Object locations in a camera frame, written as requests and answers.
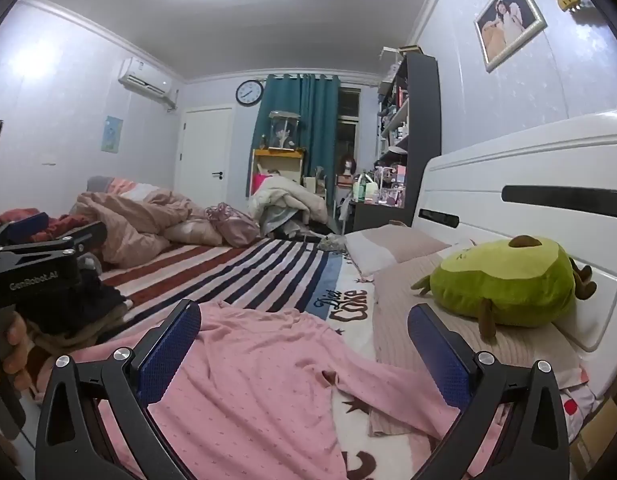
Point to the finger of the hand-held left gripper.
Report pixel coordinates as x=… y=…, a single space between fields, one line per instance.
x=31 y=221
x=88 y=235

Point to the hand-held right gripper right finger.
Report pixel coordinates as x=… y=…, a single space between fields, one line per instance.
x=438 y=355

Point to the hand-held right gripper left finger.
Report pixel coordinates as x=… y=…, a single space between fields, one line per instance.
x=168 y=350

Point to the pink dotted knit garment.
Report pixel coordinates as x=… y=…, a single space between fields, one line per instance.
x=248 y=385

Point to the person's left hand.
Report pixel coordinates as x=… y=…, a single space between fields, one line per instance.
x=17 y=342

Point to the red cloth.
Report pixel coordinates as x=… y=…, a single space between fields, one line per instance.
x=63 y=222

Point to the pink beige quilt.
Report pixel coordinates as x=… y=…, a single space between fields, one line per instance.
x=133 y=220

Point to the beige ribbed pillow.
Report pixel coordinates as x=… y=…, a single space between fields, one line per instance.
x=403 y=310

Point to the dark clothing pile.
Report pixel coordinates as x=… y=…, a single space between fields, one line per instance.
x=96 y=305

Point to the green avocado plush toy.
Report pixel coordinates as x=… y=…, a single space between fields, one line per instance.
x=503 y=285

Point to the striped printed blanket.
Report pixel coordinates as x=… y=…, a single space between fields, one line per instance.
x=228 y=270

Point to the pink beige pillow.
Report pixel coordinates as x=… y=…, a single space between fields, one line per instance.
x=388 y=247

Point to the mauve satin cloth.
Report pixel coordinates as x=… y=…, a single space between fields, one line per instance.
x=233 y=225

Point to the white door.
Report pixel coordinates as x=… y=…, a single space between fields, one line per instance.
x=203 y=150

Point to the dark cluttered desk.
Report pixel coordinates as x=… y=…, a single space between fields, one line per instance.
x=373 y=217

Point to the white air conditioner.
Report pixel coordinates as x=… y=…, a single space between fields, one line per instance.
x=146 y=77

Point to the cardboard box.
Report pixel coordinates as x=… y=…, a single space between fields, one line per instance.
x=603 y=425

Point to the white bed headboard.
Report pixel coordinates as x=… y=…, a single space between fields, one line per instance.
x=488 y=180

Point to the green bottle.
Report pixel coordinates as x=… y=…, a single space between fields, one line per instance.
x=359 y=187

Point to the cream white duvet pile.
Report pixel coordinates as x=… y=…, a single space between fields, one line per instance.
x=283 y=195

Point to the yellow cabinet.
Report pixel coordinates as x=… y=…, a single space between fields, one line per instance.
x=278 y=153

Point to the brown wig on stand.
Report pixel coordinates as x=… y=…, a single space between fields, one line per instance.
x=347 y=166

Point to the glass display case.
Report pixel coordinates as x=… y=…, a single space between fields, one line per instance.
x=284 y=130

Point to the window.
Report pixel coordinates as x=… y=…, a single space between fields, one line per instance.
x=348 y=130

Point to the tall dark shelf unit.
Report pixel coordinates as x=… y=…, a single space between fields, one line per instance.
x=423 y=110

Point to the teal curtain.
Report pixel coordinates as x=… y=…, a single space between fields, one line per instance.
x=318 y=125

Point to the small blue wall poster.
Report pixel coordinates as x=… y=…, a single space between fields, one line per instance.
x=112 y=134

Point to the round wall clock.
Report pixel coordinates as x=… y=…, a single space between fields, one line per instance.
x=249 y=93

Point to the white framed wall picture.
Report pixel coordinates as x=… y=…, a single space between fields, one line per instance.
x=508 y=20

